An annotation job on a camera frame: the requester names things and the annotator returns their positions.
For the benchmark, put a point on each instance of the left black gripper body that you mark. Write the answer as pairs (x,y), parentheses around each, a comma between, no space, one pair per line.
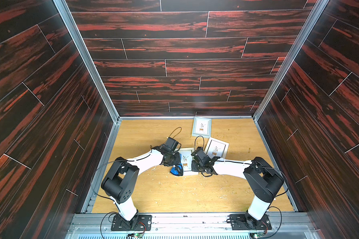
(174,159)

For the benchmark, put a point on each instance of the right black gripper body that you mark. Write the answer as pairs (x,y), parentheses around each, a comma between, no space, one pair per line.
(206,167)

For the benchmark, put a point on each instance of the blue microfiber cloth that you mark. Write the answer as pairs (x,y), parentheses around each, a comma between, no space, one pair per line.
(177,170)

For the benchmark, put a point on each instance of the cream picture frame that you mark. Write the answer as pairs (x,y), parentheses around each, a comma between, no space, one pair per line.
(216,147)
(186,160)

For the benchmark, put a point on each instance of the light green picture frame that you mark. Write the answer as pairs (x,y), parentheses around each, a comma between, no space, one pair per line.
(201,127)

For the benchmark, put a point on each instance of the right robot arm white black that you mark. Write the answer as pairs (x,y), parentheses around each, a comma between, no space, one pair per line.
(264,180)

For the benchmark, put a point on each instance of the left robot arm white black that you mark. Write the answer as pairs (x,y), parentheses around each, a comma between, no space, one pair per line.
(119,183)

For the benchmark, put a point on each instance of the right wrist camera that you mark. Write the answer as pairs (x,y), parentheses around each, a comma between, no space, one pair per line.
(199,154)

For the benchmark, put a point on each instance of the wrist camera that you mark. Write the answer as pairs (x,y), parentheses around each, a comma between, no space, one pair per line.
(170,145)
(199,154)

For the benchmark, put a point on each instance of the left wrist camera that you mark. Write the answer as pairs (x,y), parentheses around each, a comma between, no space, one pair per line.
(170,145)

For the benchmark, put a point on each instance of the aluminium front rail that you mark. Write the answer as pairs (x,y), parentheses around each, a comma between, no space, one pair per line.
(285,225)

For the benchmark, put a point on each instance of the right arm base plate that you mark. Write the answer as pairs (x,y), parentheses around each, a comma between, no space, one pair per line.
(241,222)

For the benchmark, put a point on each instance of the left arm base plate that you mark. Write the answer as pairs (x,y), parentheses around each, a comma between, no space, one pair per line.
(138,223)

